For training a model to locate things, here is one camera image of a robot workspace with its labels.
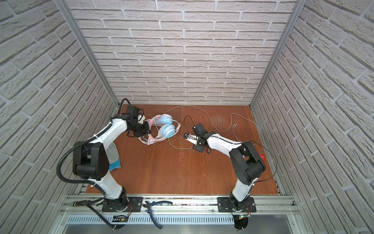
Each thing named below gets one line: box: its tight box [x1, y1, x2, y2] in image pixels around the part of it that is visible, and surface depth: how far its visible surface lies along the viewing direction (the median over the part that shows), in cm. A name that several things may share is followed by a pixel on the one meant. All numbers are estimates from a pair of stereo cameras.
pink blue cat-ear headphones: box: [145, 114, 181, 146], surface depth 87 cm
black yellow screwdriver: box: [73, 199, 92, 207], surface depth 74 cm
